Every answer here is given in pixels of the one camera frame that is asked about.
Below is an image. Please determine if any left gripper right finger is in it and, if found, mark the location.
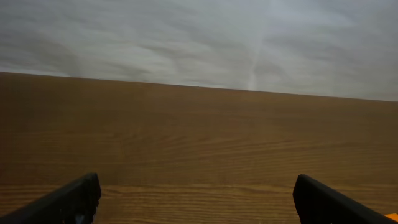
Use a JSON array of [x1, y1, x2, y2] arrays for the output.
[[292, 174, 398, 224]]

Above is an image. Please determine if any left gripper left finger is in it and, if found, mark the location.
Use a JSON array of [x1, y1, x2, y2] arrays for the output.
[[0, 172, 102, 224]]

